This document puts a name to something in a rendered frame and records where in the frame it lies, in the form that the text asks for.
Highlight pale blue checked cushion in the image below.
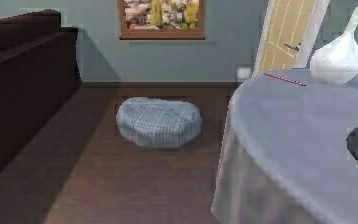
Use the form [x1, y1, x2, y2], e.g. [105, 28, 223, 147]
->
[115, 96, 203, 149]

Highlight black door handle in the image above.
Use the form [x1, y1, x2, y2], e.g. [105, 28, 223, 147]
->
[283, 42, 303, 52]

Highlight dark brown sofa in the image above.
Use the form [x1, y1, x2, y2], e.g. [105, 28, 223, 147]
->
[0, 9, 83, 186]

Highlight white vase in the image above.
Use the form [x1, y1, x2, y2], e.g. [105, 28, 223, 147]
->
[309, 6, 358, 86]

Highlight grey cloth covered table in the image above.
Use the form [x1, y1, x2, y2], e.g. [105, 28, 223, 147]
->
[211, 68, 358, 224]

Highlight wood framed window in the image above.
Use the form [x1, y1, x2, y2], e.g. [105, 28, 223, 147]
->
[117, 0, 207, 41]

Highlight red striped pencil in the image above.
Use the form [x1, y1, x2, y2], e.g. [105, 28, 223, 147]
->
[263, 72, 307, 88]

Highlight pale yellow room door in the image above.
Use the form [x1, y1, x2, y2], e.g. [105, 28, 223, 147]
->
[253, 0, 331, 77]

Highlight white wall socket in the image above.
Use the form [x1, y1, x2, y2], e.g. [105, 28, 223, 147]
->
[237, 67, 252, 80]

